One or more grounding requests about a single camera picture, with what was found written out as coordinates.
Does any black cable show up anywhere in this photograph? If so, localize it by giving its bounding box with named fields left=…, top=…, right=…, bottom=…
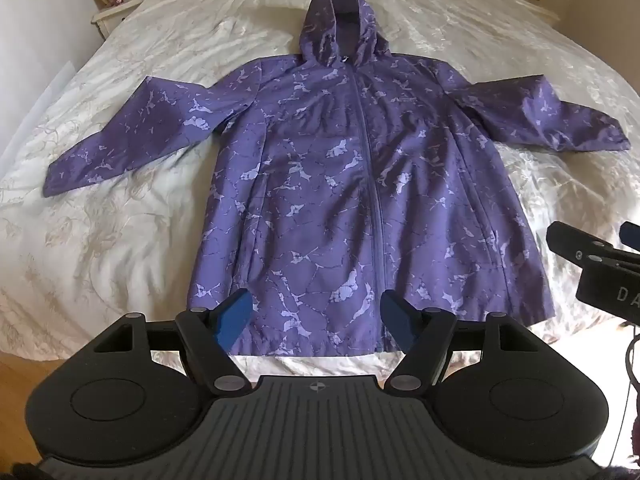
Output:
left=606, top=325, right=640, bottom=467

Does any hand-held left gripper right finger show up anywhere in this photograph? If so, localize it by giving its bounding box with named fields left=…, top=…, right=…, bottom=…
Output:
left=380, top=289, right=539, bottom=394

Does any bed with white bedspread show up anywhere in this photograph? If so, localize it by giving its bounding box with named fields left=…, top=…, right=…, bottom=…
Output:
left=0, top=0, right=640, bottom=361

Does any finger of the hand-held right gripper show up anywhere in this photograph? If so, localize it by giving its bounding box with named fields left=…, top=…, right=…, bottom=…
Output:
left=619, top=221, right=640, bottom=252
left=546, top=220, right=640, bottom=270

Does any white nightstand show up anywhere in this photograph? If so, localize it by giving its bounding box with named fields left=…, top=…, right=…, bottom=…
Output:
left=90, top=0, right=148, bottom=41

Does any purple patterned hooded jacket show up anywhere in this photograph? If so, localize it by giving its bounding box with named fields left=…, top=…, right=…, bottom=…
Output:
left=42, top=0, right=632, bottom=358

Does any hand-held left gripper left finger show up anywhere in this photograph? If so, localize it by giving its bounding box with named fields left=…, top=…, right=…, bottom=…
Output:
left=94, top=287, right=253, bottom=397

